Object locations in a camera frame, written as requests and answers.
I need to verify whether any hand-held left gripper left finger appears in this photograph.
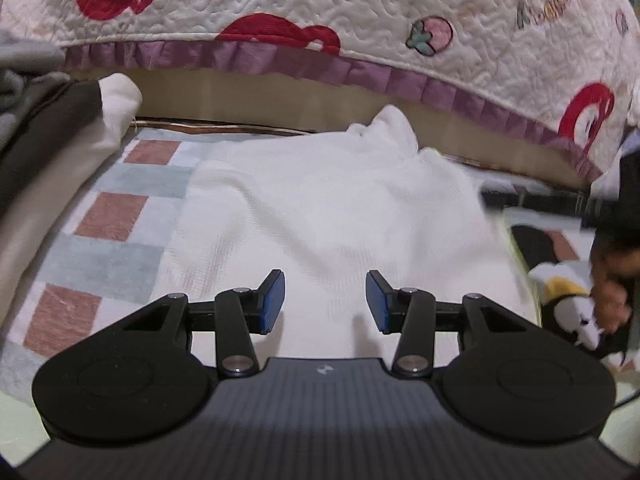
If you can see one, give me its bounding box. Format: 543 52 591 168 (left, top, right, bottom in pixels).
107 269 286 379

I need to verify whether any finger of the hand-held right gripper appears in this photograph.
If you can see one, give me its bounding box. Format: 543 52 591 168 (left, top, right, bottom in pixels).
477 185 601 218

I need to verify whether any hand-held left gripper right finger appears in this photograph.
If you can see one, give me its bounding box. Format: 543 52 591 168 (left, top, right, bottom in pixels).
366 269 543 380

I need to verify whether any white knit sweater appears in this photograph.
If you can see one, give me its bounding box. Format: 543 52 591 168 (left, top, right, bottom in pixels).
160 105 543 361

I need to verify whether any person's right hand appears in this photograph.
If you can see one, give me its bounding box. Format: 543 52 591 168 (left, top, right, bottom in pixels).
589 240 633 336

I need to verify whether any checkered rug with dog print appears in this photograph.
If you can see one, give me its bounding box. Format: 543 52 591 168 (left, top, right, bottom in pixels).
0 127 640 411

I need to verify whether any beige bed base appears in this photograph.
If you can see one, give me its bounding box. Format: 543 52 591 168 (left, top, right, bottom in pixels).
70 67 596 193

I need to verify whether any cream garment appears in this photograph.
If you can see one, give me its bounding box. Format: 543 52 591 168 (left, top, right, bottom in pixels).
0 72 143 321

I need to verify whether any quilted bedspread with red print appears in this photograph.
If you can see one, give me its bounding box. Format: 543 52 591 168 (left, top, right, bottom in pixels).
0 0 640 183

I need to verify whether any dark brown garment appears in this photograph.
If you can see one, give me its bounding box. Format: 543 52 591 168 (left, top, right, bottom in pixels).
0 77 106 216

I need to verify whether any grey garment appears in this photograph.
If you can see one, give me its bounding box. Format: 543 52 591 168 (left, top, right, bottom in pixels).
0 30 68 131

